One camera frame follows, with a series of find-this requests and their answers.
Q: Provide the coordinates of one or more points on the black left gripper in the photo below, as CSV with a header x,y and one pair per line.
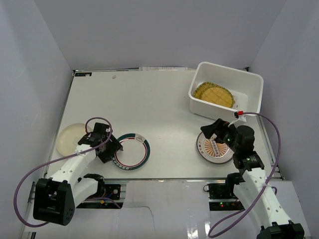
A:
x,y
107,151

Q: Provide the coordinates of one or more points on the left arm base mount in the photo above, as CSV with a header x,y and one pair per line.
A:
x,y
112,191

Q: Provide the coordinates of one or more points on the orange sunburst round plate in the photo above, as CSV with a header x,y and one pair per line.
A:
x,y
213,152

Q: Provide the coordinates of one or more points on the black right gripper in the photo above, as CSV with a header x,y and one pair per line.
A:
x,y
209,130

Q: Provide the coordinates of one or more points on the bamboo pattern leaf plate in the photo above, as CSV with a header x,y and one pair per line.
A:
x,y
199,91

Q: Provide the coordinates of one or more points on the white plastic bin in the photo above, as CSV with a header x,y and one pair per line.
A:
x,y
246,88

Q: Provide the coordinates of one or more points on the black table label sticker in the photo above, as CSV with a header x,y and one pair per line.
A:
x,y
83,74

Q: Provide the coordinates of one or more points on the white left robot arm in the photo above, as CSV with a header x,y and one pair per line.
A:
x,y
57,197

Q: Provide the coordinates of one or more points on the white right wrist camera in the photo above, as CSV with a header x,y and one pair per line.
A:
x,y
240,116

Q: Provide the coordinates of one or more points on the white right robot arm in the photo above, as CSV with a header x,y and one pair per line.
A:
x,y
251,185

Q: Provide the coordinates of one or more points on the white green rimmed plate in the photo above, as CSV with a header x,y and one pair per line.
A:
x,y
135,153

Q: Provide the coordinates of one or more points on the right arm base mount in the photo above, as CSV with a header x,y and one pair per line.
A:
x,y
220,199

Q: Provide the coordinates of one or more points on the cream translucent plate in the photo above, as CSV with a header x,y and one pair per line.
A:
x,y
68,138

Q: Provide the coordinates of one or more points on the round bamboo pattern plate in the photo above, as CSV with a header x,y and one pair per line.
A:
x,y
219,96

